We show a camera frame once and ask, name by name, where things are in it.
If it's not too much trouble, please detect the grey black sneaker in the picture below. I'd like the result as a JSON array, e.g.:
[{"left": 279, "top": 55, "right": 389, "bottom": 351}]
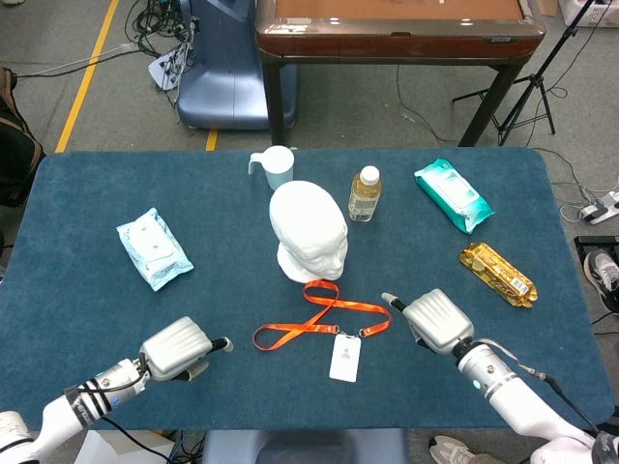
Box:
[{"left": 583, "top": 248, "right": 619, "bottom": 315}]

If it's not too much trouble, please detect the orange lanyard with badge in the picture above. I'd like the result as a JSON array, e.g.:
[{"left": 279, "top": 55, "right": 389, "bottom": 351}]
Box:
[{"left": 252, "top": 279, "right": 393, "bottom": 384}]

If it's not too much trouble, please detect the beige sneaker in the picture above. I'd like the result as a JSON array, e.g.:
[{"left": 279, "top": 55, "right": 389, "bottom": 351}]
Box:
[{"left": 428, "top": 434, "right": 504, "bottom": 464}]

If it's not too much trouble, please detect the green wet wipes pack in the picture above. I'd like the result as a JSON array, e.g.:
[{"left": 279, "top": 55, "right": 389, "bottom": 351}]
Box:
[{"left": 414, "top": 158, "right": 495, "bottom": 235}]

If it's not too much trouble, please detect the black brown bag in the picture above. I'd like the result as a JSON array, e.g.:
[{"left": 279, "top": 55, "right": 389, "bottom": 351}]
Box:
[{"left": 0, "top": 65, "right": 45, "bottom": 209}]

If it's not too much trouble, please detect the black wrist cable with plug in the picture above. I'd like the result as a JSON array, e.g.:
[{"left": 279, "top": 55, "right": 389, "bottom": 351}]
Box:
[{"left": 483, "top": 337, "right": 605, "bottom": 436}]

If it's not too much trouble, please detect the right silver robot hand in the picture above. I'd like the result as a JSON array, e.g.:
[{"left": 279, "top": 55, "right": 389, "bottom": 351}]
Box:
[{"left": 380, "top": 288, "right": 476, "bottom": 357}]

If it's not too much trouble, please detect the light blue wet wipes pack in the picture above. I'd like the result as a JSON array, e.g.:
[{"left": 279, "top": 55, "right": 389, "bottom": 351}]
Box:
[{"left": 115, "top": 207, "right": 194, "bottom": 292}]

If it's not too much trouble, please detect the white power strip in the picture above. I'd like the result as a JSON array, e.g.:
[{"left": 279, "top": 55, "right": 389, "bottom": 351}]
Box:
[{"left": 578, "top": 189, "right": 619, "bottom": 226}]

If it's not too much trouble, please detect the black floor cable bundle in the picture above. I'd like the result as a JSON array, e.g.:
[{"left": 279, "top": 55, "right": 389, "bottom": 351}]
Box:
[{"left": 124, "top": 0, "right": 199, "bottom": 59}]

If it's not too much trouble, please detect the gold foil snack package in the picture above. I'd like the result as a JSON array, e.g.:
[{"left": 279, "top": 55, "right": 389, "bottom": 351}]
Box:
[{"left": 458, "top": 242, "right": 539, "bottom": 309}]

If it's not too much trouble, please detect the brown mahjong table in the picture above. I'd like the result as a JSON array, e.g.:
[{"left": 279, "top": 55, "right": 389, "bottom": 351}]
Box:
[{"left": 254, "top": 0, "right": 547, "bottom": 148}]

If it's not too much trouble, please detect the blue felt table cover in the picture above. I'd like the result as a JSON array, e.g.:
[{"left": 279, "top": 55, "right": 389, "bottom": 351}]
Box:
[{"left": 0, "top": 147, "right": 615, "bottom": 431}]

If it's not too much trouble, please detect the black tripod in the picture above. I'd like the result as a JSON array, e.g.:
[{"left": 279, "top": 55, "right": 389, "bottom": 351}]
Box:
[{"left": 452, "top": 0, "right": 601, "bottom": 147}]

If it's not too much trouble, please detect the light blue handled cup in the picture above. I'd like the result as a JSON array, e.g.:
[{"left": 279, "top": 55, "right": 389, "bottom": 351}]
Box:
[{"left": 248, "top": 145, "right": 296, "bottom": 191}]

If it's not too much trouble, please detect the clear bottle with yellow drink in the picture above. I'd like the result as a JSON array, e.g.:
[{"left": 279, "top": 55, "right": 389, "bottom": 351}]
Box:
[{"left": 347, "top": 165, "right": 383, "bottom": 223}]

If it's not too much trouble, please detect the black foot pedal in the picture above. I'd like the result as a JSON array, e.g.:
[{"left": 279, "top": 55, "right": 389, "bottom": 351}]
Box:
[{"left": 574, "top": 235, "right": 619, "bottom": 252}]

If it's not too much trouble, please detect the white box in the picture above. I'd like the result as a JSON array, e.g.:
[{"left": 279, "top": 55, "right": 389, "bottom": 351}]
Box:
[{"left": 558, "top": 0, "right": 619, "bottom": 29}]

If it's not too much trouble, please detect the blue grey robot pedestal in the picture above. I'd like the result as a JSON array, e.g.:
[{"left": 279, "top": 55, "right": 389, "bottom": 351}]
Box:
[{"left": 176, "top": 0, "right": 299, "bottom": 131}]

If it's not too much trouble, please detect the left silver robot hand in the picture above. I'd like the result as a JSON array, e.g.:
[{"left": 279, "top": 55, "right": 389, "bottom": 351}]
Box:
[{"left": 138, "top": 316, "right": 234, "bottom": 383}]

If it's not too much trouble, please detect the white socket board with plugs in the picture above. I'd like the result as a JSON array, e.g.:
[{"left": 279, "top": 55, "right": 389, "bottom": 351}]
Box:
[{"left": 147, "top": 41, "right": 194, "bottom": 93}]

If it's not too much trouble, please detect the white foam mannequin head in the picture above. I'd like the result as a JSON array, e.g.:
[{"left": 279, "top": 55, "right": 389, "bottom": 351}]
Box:
[{"left": 268, "top": 180, "right": 349, "bottom": 285}]

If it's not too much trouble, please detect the white carton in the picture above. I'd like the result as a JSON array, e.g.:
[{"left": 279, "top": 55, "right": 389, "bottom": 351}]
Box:
[{"left": 74, "top": 429, "right": 175, "bottom": 464}]

